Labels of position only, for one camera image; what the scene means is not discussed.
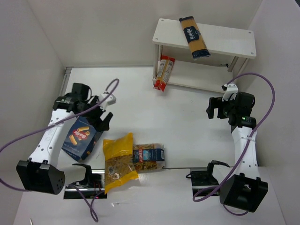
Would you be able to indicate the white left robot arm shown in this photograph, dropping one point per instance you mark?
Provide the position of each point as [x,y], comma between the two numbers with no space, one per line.
[45,169]

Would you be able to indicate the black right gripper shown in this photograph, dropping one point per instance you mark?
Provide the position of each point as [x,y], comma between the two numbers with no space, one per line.
[216,108]

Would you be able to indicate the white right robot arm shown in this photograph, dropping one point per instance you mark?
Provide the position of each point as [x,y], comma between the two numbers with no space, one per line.
[241,185]

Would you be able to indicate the yellow fusilli pasta bag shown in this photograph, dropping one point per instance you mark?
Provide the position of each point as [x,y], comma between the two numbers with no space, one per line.
[119,166]

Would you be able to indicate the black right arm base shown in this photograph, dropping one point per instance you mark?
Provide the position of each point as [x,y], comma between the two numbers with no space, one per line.
[202,178]

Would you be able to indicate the red spaghetti pack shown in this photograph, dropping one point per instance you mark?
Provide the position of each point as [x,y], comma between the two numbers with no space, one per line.
[164,71]

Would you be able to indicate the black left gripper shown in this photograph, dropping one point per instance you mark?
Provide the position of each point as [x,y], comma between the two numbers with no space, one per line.
[98,116]

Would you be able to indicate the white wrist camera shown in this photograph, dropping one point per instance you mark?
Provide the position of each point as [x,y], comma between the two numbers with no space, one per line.
[106,100]
[230,92]

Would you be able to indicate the white two-tier shelf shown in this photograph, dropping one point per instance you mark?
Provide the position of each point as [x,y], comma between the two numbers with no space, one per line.
[226,46]

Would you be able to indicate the blue Barilla pasta box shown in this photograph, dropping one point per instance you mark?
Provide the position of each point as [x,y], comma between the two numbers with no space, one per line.
[81,139]

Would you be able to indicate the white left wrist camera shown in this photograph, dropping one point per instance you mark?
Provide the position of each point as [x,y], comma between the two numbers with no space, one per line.
[106,100]

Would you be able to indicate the blue Agnesi pasta bag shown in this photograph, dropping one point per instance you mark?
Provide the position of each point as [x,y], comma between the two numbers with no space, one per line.
[148,157]

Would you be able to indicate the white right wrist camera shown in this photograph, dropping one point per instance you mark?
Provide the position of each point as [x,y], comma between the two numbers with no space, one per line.
[230,92]

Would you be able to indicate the blue yellow spaghetti pack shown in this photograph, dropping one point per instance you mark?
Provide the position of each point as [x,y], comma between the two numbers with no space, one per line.
[194,38]

